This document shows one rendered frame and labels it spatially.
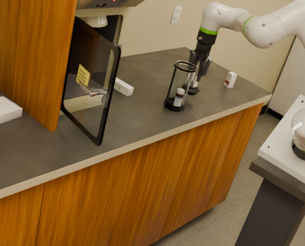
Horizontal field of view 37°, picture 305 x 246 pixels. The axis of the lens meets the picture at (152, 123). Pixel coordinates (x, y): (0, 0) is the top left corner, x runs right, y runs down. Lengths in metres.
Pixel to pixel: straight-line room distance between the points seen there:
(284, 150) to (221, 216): 1.26
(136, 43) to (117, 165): 1.04
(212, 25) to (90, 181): 0.92
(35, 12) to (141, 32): 1.10
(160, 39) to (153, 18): 0.19
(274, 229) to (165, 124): 0.68
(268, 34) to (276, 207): 0.77
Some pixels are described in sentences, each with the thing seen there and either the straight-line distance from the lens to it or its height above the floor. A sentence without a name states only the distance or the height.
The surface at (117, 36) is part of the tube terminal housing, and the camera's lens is 2.04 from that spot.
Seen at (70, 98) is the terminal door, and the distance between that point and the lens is 1.84.
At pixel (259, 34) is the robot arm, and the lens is 1.82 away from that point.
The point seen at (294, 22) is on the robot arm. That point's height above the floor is 1.55.
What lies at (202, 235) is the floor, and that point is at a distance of 3.04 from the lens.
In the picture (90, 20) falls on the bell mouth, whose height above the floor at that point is 1.34.
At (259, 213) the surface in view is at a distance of 2.20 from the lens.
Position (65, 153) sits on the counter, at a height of 0.94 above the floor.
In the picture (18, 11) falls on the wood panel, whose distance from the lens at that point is 1.91.
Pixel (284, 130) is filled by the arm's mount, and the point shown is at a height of 1.07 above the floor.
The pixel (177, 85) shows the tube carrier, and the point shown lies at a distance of 2.18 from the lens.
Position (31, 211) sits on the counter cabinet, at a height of 0.75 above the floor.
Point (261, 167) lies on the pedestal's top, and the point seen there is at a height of 0.94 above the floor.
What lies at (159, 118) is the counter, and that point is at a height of 0.94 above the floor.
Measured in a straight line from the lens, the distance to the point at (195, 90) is 2.36.
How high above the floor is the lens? 1.93
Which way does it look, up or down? 28 degrees down
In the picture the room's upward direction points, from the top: 15 degrees clockwise
